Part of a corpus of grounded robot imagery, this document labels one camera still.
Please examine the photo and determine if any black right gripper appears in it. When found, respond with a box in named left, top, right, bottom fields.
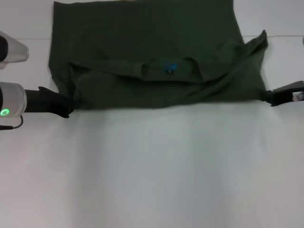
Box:
left=260, top=80, right=304, bottom=107

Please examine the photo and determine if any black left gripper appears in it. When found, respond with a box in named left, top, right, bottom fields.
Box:
left=23, top=86, right=75, bottom=119

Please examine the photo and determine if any dark green FREE t-shirt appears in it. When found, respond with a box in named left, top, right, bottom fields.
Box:
left=47, top=0, right=270, bottom=111

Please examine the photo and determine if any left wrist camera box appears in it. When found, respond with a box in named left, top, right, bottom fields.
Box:
left=0, top=30, right=30, bottom=70

